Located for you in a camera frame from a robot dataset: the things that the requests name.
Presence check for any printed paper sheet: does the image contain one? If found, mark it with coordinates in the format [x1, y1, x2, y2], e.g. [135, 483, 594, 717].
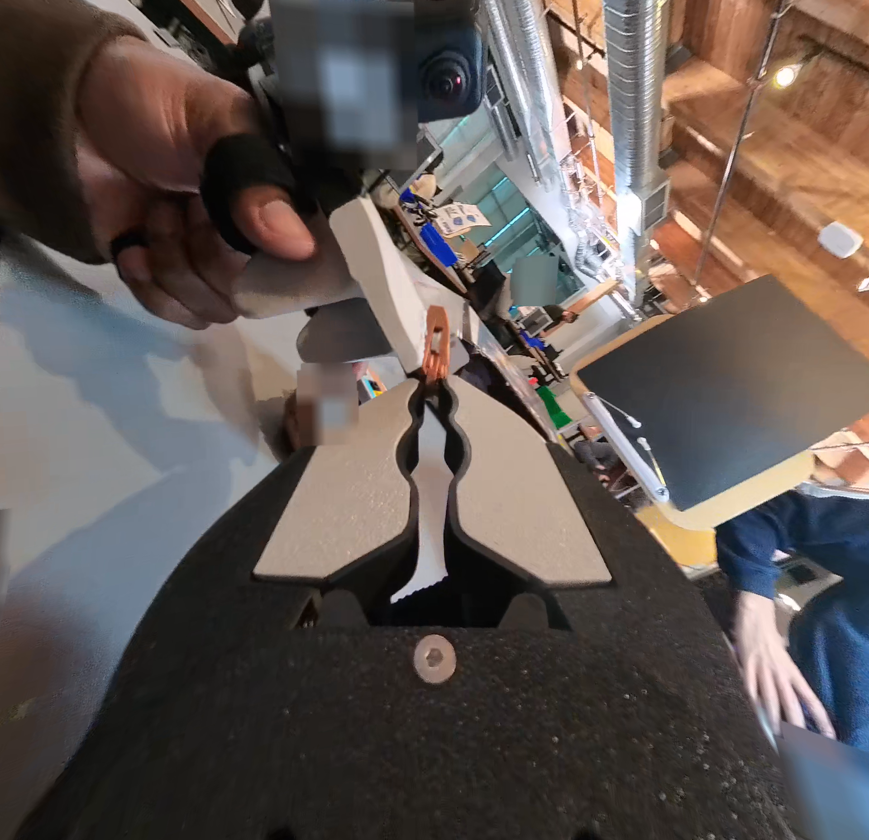
[431, 203, 491, 238]

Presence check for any person's left forearm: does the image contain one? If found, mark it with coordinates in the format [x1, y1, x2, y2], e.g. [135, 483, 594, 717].
[0, 0, 153, 267]

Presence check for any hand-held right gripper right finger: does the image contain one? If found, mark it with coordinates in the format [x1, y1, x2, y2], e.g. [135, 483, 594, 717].
[443, 376, 613, 607]

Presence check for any silver ceiling duct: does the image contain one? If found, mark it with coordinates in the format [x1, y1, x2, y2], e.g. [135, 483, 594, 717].
[469, 0, 676, 267]

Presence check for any person's left hand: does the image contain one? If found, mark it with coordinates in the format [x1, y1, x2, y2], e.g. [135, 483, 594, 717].
[71, 34, 323, 333]

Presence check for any white wall device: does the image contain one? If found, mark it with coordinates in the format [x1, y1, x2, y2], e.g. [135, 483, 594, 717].
[818, 219, 864, 261]

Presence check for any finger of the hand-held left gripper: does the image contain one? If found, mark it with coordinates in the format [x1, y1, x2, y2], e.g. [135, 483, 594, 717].
[296, 298, 412, 369]
[329, 195, 445, 375]

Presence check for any white screen stand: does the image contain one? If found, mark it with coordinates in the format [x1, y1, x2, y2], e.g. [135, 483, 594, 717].
[582, 390, 676, 504]

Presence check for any small brown bracket piece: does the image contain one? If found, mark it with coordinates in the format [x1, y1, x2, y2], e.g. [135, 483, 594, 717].
[423, 306, 452, 388]

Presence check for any wood-framed black screen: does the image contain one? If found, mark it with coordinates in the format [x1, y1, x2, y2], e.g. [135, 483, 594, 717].
[568, 273, 869, 533]

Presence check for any small blue bin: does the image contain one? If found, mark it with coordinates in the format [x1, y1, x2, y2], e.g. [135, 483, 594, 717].
[413, 223, 458, 266]

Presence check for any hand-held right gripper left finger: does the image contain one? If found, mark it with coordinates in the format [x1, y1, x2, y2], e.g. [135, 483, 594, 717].
[253, 379, 422, 607]

